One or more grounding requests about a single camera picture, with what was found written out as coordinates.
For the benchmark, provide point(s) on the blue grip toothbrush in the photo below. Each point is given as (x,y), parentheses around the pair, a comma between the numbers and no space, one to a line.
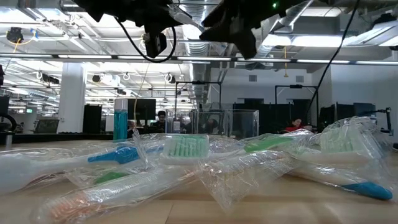
(118,154)

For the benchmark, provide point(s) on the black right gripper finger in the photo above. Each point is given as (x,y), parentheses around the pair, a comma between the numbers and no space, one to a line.
(242,40)

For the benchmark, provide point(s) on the overhead light bar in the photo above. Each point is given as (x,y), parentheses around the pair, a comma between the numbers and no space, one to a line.
(202,58)

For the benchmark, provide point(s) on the green bristle white toothbrush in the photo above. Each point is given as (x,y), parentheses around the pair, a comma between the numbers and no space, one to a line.
(342,143)

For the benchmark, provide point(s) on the black ceiling camera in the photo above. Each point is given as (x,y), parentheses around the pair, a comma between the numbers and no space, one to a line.
(14,35)

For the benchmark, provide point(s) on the grey metal post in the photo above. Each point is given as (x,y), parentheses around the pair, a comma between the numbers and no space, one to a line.
(8,141)

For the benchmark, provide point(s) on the white building column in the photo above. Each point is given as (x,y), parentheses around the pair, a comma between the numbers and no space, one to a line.
(71,93)

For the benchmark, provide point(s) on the black room partition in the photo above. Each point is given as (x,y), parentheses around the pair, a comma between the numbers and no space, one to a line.
(92,118)

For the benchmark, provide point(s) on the black divider screen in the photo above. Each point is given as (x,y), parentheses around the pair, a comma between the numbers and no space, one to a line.
(270,118)

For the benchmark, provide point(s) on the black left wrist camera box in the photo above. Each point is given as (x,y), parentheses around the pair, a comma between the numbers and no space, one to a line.
(155,45)

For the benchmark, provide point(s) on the person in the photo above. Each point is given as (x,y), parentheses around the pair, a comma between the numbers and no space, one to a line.
(295,124)
(211,126)
(161,119)

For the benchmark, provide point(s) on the black metal frame stand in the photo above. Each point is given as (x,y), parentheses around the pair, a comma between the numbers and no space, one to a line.
(295,86)

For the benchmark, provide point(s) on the clear acrylic organizer box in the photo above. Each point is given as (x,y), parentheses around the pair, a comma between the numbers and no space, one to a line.
(242,124)

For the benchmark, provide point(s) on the black desk monitor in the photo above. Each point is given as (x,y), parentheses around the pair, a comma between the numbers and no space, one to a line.
(141,109)

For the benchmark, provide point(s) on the green exit sign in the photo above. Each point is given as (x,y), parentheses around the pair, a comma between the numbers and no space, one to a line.
(29,110)

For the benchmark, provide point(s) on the teal mouthwash bottle white cap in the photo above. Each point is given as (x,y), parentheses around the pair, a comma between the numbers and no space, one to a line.
(120,124)

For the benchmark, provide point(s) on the dark monitor group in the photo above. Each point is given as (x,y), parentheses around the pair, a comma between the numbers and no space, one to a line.
(342,115)

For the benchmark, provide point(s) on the slanted silver ceiling duct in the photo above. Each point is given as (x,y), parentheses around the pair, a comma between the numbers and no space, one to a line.
(293,15)

